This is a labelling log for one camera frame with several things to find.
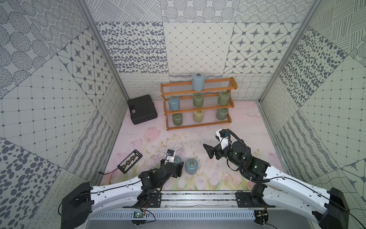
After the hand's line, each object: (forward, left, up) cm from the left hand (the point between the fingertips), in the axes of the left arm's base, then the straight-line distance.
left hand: (181, 164), depth 80 cm
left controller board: (-23, +21, -8) cm, 32 cm away
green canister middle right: (+39, -27, +16) cm, 50 cm away
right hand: (+8, -16, +13) cm, 22 cm away
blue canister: (+2, +2, +1) cm, 3 cm away
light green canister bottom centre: (+35, -10, +2) cm, 36 cm away
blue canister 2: (+39, -9, +29) cm, 49 cm away
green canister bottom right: (+37, -28, +2) cm, 46 cm away
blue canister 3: (-2, -6, +1) cm, 6 cm away
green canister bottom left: (+32, +4, +1) cm, 33 cm away
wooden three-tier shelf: (+37, -1, +7) cm, 38 cm away
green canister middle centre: (+37, -10, +17) cm, 41 cm away
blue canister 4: (+34, +6, +16) cm, 38 cm away
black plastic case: (+43, +34, -1) cm, 55 cm away
